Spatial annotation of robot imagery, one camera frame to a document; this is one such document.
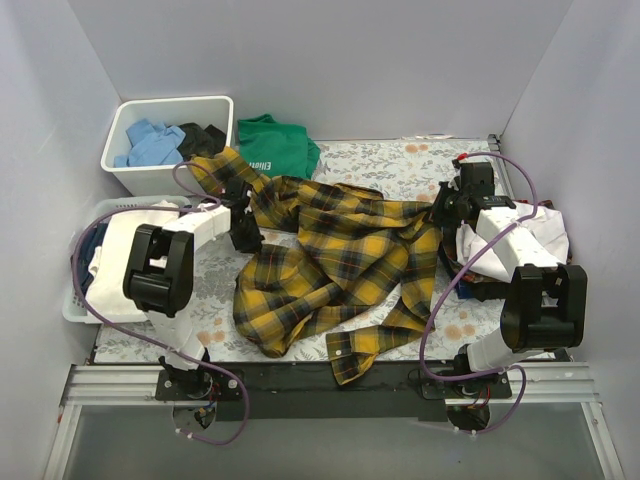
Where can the aluminium frame rail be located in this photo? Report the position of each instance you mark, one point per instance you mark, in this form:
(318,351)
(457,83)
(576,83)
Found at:
(292,421)

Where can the navy blue garment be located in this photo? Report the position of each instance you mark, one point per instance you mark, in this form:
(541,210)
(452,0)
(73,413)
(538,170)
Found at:
(87,266)

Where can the white folded garment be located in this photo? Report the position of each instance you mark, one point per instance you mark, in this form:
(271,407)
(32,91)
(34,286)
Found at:
(105,293)

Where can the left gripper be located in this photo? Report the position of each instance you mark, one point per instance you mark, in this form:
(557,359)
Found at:
(248,236)

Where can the white folded shirt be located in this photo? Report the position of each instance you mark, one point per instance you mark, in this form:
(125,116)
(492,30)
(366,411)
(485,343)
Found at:
(513,237)

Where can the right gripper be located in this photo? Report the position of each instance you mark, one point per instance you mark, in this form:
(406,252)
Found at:
(442,211)

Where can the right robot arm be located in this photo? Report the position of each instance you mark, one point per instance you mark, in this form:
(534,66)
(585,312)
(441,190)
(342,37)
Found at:
(545,303)

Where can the black garment in bin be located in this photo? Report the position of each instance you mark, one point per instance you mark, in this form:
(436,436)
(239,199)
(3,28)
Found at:
(201,142)

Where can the light blue shirt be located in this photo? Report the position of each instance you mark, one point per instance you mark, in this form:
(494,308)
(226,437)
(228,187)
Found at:
(152,145)

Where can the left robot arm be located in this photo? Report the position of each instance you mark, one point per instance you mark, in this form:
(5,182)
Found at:
(159,276)

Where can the white laundry basket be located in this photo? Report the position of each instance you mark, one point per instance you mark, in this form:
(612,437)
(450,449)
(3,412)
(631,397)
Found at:
(73,309)

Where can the floral tablecloth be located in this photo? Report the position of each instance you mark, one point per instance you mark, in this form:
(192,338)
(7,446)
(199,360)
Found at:
(400,170)

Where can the yellow plaid long sleeve shirt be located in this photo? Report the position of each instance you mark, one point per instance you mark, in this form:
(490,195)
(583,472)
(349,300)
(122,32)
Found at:
(362,271)

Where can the white plastic bin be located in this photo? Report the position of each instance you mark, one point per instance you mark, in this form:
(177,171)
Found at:
(216,110)

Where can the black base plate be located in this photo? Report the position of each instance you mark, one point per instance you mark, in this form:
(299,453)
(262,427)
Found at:
(399,389)

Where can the green printed shirt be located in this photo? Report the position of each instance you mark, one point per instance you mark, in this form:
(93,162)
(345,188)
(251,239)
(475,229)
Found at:
(277,149)

